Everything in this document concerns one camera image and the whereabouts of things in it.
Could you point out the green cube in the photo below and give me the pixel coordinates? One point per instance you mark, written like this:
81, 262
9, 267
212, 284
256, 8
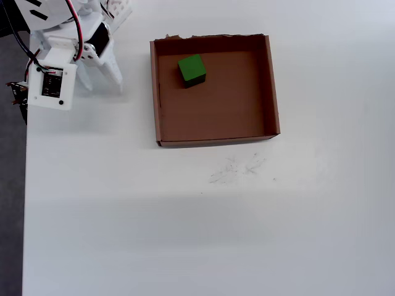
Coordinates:
191, 68

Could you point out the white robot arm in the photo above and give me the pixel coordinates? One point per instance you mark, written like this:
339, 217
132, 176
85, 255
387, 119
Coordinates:
55, 13

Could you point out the brown cardboard box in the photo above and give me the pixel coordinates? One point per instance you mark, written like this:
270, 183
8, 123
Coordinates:
222, 108

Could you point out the black flat object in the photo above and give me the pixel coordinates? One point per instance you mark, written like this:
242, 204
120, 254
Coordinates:
9, 31

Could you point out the black circuit board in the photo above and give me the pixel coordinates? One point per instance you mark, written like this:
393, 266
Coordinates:
19, 108

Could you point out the white camera mount with board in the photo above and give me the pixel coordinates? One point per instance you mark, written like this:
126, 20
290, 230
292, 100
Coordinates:
51, 98

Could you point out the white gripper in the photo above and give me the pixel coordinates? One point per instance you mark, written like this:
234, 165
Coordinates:
103, 42

